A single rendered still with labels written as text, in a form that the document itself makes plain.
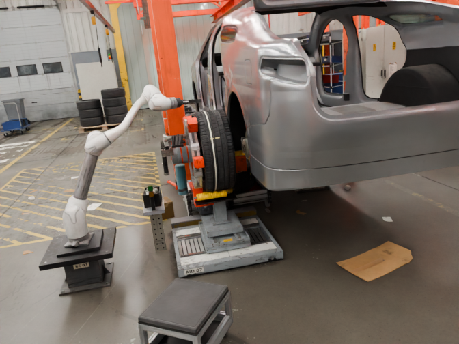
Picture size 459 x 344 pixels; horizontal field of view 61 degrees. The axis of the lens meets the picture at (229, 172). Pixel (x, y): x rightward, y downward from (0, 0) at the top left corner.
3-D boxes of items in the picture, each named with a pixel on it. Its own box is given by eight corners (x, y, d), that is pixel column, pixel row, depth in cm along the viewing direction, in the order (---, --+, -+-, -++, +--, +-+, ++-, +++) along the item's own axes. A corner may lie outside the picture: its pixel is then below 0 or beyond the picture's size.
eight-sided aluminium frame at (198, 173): (205, 194, 301) (197, 124, 286) (197, 195, 300) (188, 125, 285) (197, 175, 352) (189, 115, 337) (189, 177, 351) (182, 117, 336)
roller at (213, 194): (230, 196, 318) (229, 190, 317) (194, 202, 314) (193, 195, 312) (229, 194, 324) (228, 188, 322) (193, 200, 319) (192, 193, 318)
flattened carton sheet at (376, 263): (419, 257, 292) (419, 253, 291) (368, 283, 267) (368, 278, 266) (386, 243, 318) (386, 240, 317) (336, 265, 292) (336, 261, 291)
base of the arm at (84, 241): (61, 250, 287) (59, 244, 285) (72, 236, 308) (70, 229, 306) (86, 248, 287) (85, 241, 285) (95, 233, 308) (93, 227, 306)
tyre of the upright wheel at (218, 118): (239, 198, 300) (231, 112, 283) (209, 203, 296) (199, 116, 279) (224, 177, 363) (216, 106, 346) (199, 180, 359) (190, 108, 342)
